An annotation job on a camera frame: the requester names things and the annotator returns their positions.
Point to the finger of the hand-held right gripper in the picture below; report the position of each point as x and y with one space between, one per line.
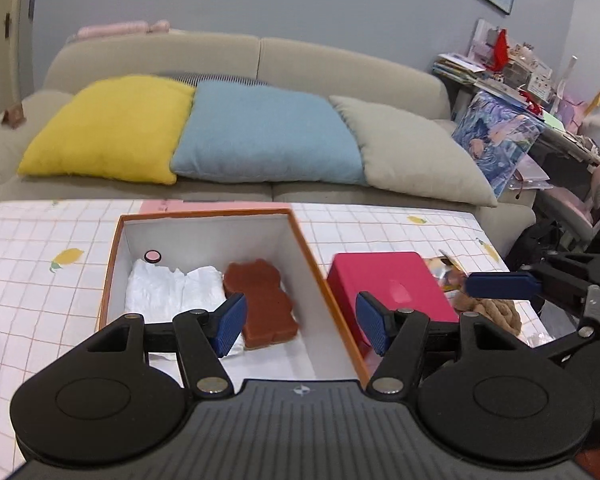
577 342
500 285

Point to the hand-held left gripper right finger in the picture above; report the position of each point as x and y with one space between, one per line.
372 322

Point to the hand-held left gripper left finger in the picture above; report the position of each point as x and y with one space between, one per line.
232 322

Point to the pink white beige crochet toy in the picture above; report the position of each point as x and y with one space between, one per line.
495 312

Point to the foil snack packet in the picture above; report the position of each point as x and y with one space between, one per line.
447 275

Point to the orange cardboard box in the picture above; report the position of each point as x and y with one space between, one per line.
205 240

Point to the brown bear-shaped sponge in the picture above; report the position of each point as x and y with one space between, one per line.
265 305

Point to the pink rectangular box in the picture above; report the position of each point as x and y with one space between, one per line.
395 280

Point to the black bag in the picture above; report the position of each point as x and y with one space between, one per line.
535 245

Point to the pink desk chair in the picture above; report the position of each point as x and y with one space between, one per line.
580 205

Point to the clear plastic bag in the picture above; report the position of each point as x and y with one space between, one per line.
530 172

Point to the grey desk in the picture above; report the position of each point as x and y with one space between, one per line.
560 142

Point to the beige pillow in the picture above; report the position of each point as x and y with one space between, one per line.
415 155

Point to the blue pillow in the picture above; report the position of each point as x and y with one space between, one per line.
265 130

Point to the checked lemon print tablecloth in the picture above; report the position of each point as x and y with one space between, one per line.
30 310

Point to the stack of books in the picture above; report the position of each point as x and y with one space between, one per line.
455 67

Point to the yellow pillow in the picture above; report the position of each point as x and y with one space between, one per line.
105 130

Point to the red hanging ornament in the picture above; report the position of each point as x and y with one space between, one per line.
501 46

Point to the beige fabric sofa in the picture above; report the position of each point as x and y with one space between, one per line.
300 60

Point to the small brown wooden object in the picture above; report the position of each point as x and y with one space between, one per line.
14 117

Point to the pink plush toy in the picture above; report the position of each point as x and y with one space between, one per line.
115 29

